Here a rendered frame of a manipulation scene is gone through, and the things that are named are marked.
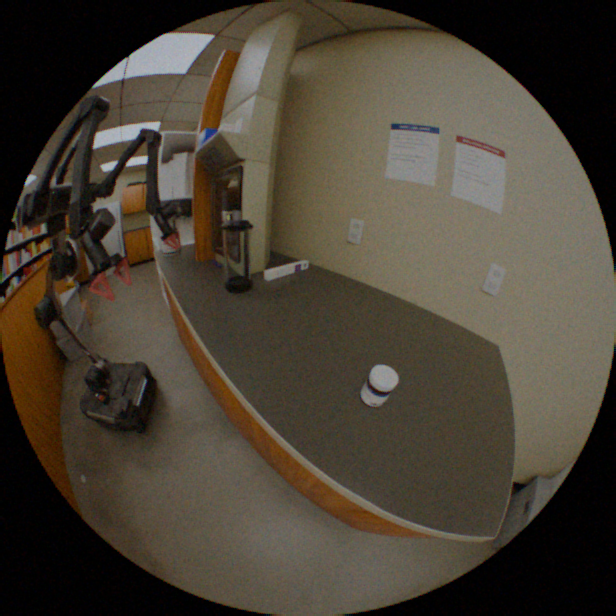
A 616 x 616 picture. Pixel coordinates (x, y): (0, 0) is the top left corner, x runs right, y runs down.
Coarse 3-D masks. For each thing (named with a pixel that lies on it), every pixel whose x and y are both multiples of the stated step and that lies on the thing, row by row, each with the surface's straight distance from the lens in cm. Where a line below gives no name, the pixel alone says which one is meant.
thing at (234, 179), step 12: (240, 168) 76; (216, 180) 97; (228, 180) 84; (240, 180) 75; (216, 192) 96; (228, 192) 83; (240, 192) 75; (216, 204) 96; (228, 204) 83; (240, 204) 74; (216, 216) 96; (216, 228) 97; (216, 240) 98; (216, 252) 100
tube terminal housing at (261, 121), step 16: (256, 96) 89; (240, 112) 94; (256, 112) 85; (272, 112) 90; (256, 128) 82; (272, 128) 87; (256, 144) 80; (272, 144) 87; (256, 160) 79; (272, 160) 90; (256, 176) 78; (272, 176) 93; (256, 192) 77; (272, 192) 97; (256, 208) 77; (256, 224) 78; (256, 240) 79; (256, 256) 80; (256, 272) 82
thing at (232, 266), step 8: (224, 232) 60; (232, 232) 58; (240, 232) 58; (248, 232) 60; (224, 240) 61; (232, 240) 58; (240, 240) 58; (248, 240) 60; (224, 248) 61; (232, 248) 59; (240, 248) 59; (248, 248) 61; (224, 256) 62; (232, 256) 60; (240, 256) 59; (248, 256) 61; (224, 264) 64; (232, 264) 60; (240, 264) 60; (248, 264) 62; (232, 272) 61; (240, 272) 61; (248, 272) 63; (232, 280) 62; (240, 280) 62; (248, 280) 64
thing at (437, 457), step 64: (192, 256) 123; (192, 320) 53; (256, 320) 49; (320, 320) 50; (384, 320) 59; (448, 320) 81; (256, 384) 34; (320, 384) 34; (448, 384) 49; (320, 448) 29; (384, 448) 32; (448, 448) 39; (512, 448) 55; (384, 512) 31; (448, 512) 37
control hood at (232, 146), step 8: (216, 136) 78; (224, 136) 75; (232, 136) 76; (240, 136) 78; (208, 144) 86; (216, 144) 81; (224, 144) 77; (232, 144) 75; (240, 144) 77; (200, 152) 96; (224, 152) 81; (232, 152) 77; (240, 152) 76; (200, 160) 102; (232, 160) 80; (240, 160) 79; (208, 168) 101; (216, 168) 95
